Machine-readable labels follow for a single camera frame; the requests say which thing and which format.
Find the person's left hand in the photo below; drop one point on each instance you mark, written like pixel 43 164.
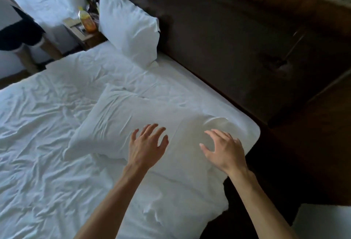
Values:
pixel 144 151

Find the person's right hand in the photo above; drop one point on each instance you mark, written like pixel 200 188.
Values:
pixel 227 156

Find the yellow drink bottle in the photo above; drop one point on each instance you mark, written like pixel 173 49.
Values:
pixel 87 22

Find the brown leather headboard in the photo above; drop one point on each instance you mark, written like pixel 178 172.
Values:
pixel 219 41

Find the white side table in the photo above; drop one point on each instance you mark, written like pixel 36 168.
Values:
pixel 323 225

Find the white bed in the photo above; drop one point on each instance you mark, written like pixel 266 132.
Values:
pixel 192 87
pixel 30 0

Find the person's left forearm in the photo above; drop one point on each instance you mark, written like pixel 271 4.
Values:
pixel 109 208

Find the person's right forearm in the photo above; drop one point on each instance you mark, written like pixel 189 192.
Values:
pixel 260 208

